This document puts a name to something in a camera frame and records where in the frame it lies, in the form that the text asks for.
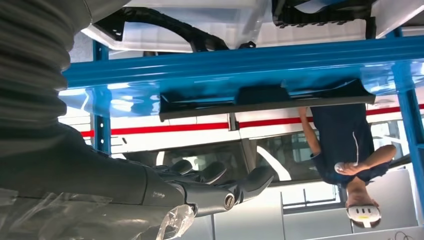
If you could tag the blue metal shelf rack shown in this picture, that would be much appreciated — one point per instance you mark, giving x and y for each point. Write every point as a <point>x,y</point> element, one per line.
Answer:
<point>232,63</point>

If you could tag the person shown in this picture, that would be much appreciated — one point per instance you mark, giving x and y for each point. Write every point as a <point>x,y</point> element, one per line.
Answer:
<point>344,139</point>

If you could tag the black plastic trim part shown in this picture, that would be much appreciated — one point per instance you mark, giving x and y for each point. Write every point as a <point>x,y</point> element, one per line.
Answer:
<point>172,24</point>
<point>318,15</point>

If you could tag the white car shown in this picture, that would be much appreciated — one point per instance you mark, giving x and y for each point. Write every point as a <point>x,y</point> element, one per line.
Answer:
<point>198,139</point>

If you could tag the white plastic crate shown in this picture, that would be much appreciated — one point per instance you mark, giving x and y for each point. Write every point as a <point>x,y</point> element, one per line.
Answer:
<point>159,36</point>

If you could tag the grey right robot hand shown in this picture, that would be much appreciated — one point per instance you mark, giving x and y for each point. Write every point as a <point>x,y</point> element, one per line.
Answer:
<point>82,179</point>

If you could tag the chrome stanchion pole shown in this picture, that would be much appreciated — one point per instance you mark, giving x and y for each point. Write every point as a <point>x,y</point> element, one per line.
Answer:
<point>233,122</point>

